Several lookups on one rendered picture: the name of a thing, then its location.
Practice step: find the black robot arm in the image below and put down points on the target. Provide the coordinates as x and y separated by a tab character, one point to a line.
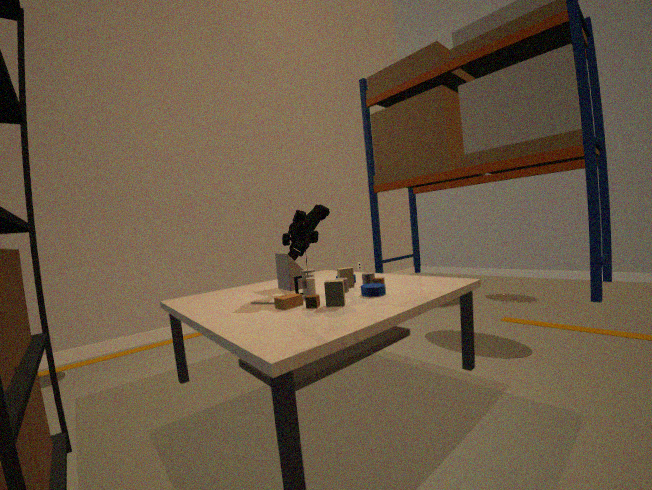
306	223

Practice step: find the glass french press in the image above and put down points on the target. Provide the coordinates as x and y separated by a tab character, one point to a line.
307	280

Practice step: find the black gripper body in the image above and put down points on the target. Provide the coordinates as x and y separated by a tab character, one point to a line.
301	235

